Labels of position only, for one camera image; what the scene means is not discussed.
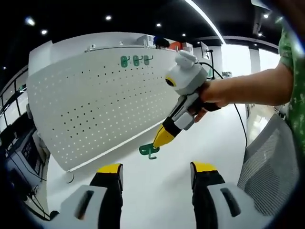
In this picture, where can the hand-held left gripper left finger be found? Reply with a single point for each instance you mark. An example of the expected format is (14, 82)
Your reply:
(109, 202)

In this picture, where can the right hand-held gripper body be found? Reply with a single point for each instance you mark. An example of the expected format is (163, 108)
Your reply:
(188, 76)

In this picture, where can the green hook assembly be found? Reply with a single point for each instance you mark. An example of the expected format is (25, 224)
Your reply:
(124, 62)
(144, 150)
(146, 60)
(135, 61)

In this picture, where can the long ceiling light strip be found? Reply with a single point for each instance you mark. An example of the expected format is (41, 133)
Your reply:
(207, 19)

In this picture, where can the white metal shelf rack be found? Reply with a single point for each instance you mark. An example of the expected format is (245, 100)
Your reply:
(100, 48)

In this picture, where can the white perforated mounting plate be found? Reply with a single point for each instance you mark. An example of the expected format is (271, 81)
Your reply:
(95, 107)

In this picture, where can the grey mesh office chair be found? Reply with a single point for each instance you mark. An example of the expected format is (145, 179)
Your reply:
(267, 162)

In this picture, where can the black computer mouse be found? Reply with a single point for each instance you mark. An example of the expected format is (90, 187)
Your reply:
(54, 215)

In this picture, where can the person's right hand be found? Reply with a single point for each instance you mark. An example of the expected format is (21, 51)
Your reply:
(214, 95)

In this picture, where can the round ceiling spotlights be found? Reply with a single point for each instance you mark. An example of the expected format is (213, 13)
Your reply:
(108, 17)

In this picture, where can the person's green patterned shirt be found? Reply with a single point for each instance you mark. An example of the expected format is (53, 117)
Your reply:
(293, 71)

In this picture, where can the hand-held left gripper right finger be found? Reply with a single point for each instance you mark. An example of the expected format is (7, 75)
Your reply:
(205, 202)

